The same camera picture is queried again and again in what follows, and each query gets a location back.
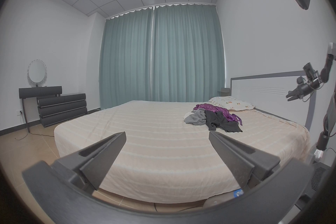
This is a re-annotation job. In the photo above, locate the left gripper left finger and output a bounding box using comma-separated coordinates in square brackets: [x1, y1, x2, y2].
[51, 132, 127, 195]

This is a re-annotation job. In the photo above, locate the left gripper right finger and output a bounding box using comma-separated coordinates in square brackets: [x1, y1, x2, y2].
[209, 131, 281, 190]

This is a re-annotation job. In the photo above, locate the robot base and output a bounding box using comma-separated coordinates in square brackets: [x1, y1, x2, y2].
[203, 160, 336, 219]

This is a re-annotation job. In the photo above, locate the bed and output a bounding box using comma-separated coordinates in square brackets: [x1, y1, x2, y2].
[54, 71, 315, 213]

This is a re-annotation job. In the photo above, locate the black garment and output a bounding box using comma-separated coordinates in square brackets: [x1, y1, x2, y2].
[204, 110, 243, 133]

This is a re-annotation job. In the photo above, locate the white printed pillow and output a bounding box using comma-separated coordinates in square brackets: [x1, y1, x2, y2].
[209, 96, 256, 111]

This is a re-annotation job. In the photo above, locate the grey garment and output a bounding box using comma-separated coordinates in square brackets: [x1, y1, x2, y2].
[184, 109, 208, 126]

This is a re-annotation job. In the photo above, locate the purple garment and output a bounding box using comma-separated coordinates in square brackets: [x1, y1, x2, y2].
[193, 103, 243, 125]

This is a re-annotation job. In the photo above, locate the black chest of drawers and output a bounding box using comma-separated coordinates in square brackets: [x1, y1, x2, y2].
[37, 93, 88, 128]

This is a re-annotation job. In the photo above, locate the grey bedside table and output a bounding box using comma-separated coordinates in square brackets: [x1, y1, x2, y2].
[217, 88, 231, 102]

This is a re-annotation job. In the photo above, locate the black dressing table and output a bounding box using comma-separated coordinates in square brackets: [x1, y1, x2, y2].
[18, 86, 62, 133]

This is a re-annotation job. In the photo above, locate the blue-green curtain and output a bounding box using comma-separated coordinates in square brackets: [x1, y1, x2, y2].
[98, 7, 154, 110]
[152, 4, 227, 103]

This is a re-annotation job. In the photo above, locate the round white-framed mirror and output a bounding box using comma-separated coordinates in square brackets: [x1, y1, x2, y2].
[28, 60, 47, 87]

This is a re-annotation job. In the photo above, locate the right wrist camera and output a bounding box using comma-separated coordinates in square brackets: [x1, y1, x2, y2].
[297, 62, 317, 84]

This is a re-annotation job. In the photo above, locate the black cable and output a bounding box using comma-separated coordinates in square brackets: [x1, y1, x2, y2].
[15, 113, 55, 141]

